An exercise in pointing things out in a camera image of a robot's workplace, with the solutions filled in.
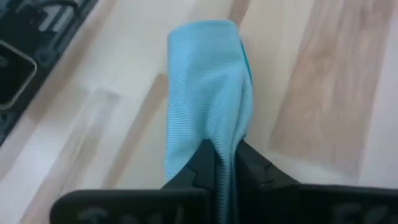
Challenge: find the black panel with white rim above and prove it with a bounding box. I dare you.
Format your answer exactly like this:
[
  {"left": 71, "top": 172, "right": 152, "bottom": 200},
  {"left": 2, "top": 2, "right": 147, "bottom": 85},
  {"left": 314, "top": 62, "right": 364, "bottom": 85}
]
[{"left": 0, "top": 40, "right": 38, "bottom": 111}]

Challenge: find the black cable beside table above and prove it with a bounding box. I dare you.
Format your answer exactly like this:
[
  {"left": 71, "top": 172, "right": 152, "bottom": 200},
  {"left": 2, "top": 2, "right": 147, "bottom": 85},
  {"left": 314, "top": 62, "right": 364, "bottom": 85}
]
[{"left": 18, "top": 0, "right": 80, "bottom": 13}]

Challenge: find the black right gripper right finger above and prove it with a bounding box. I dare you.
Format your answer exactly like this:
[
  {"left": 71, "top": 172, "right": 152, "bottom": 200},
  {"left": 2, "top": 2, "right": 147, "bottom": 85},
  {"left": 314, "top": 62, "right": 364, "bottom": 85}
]
[{"left": 234, "top": 139, "right": 300, "bottom": 224}]

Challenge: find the black aluminium table frame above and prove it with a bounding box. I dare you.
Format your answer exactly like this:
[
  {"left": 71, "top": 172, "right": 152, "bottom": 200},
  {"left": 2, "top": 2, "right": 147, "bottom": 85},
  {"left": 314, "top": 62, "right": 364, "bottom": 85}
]
[{"left": 0, "top": 0, "right": 100, "bottom": 147}]

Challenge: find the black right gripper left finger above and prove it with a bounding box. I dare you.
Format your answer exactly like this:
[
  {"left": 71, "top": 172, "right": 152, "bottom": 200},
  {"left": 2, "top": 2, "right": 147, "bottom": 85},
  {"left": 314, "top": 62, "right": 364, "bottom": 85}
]
[{"left": 160, "top": 139, "right": 218, "bottom": 224}]

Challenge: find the light blue microfiber towel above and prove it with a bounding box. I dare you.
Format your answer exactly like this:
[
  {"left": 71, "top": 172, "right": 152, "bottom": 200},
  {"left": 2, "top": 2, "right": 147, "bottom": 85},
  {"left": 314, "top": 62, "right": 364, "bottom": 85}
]
[{"left": 164, "top": 20, "right": 254, "bottom": 224}]

